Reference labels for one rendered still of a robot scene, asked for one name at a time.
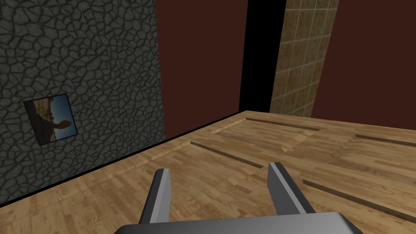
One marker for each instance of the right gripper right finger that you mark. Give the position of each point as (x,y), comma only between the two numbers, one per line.
(286,191)

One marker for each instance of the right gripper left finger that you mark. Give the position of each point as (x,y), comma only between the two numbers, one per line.
(159,198)

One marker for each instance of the framed landscape picture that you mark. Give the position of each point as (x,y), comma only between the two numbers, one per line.
(52,118)

